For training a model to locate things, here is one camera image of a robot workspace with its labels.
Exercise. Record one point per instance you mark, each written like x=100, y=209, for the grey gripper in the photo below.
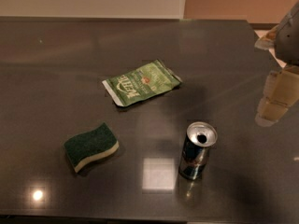
x=288, y=42

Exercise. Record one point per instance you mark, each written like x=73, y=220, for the redbull can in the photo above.
x=200, y=138

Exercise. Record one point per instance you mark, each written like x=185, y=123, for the green snack bag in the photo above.
x=144, y=82

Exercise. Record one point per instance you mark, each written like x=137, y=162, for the green yellow sponge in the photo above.
x=91, y=146

